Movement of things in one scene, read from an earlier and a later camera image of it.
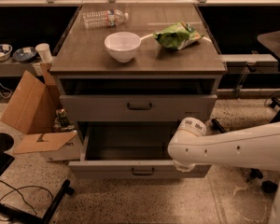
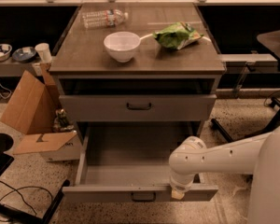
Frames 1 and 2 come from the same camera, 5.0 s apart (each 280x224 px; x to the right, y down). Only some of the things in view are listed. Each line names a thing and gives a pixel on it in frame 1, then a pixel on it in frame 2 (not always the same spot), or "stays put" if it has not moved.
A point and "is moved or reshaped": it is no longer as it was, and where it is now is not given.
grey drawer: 129,150 is moved or reshaped
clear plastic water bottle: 93,20 stays put
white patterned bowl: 1,51 stays put
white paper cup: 45,52 stays put
